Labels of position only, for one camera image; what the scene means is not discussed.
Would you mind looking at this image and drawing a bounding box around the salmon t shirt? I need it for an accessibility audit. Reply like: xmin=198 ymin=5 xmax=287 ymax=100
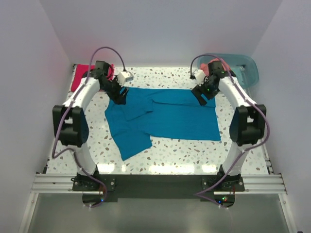
xmin=200 ymin=58 xmax=236 ymax=77

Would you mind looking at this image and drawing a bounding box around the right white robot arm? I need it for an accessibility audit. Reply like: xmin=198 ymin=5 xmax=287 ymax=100
xmin=190 ymin=60 xmax=267 ymax=191

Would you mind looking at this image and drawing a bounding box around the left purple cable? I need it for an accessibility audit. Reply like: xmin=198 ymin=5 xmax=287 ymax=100
xmin=52 ymin=47 xmax=127 ymax=209

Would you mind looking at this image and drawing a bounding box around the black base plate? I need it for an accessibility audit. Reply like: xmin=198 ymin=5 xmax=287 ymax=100
xmin=71 ymin=174 xmax=245 ymax=207

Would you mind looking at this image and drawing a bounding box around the blue t shirt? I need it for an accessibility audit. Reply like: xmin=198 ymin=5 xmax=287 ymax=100
xmin=105 ymin=87 xmax=221 ymax=161

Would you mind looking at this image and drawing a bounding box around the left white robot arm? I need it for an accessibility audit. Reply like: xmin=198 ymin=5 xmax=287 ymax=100
xmin=52 ymin=61 xmax=134 ymax=190

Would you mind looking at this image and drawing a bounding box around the folded red t shirt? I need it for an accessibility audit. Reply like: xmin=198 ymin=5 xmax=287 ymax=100
xmin=70 ymin=64 xmax=114 ymax=92

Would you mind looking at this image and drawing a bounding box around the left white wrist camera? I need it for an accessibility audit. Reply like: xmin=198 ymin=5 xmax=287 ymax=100
xmin=117 ymin=71 xmax=134 ymax=86

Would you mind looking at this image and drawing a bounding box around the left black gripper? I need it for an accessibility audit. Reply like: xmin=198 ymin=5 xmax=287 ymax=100
xmin=101 ymin=76 xmax=129 ymax=105

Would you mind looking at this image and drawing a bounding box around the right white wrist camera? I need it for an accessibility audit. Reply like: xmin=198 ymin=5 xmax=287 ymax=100
xmin=192 ymin=69 xmax=206 ymax=85

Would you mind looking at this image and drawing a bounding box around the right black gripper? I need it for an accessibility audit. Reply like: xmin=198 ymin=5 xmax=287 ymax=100
xmin=191 ymin=76 xmax=220 ymax=106

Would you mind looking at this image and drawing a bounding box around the teal plastic bin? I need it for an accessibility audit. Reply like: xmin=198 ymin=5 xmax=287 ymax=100
xmin=193 ymin=53 xmax=259 ymax=90

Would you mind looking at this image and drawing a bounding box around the aluminium rail frame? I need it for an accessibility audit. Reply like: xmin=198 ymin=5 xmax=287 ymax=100
xmin=18 ymin=155 xmax=298 ymax=233

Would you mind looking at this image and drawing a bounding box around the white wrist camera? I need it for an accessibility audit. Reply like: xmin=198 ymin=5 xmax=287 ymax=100
xmin=192 ymin=69 xmax=206 ymax=85
xmin=117 ymin=71 xmax=134 ymax=86

